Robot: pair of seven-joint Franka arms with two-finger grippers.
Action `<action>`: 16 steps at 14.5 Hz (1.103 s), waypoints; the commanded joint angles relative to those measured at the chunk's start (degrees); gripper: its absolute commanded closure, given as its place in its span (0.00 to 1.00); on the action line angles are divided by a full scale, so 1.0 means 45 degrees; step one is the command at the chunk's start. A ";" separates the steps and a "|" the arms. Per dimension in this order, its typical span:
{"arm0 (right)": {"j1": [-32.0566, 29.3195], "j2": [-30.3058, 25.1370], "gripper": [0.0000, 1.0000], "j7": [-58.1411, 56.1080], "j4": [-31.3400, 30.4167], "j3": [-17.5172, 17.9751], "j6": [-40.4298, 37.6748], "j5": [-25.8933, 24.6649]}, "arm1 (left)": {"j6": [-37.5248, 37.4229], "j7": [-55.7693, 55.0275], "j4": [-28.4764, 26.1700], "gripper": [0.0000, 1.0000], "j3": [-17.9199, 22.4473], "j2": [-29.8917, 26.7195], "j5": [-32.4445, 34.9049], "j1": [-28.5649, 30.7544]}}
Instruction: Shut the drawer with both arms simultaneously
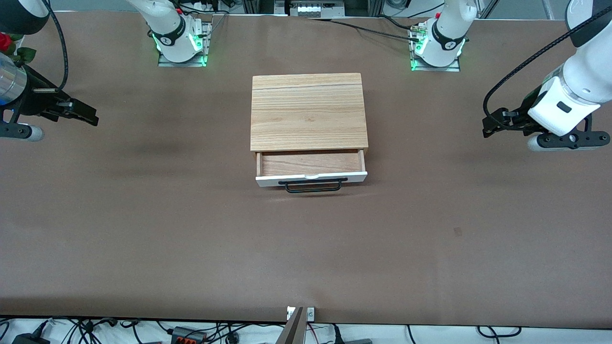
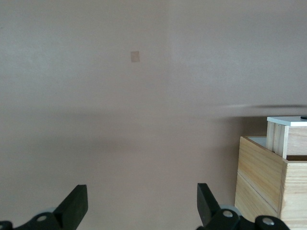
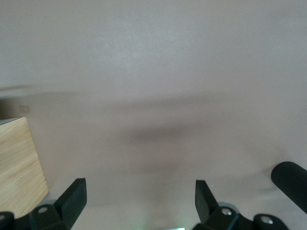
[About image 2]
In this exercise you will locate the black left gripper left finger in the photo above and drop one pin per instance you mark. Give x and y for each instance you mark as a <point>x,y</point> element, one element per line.
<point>72,206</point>

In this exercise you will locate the wooden drawer with white front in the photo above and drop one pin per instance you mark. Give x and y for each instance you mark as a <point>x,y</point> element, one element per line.
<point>279,139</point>

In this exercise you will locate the beige tape piece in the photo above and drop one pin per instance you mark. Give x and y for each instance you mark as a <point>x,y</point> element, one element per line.
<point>135,56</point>

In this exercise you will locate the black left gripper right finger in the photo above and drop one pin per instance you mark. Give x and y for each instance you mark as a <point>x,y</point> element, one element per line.
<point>206,203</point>

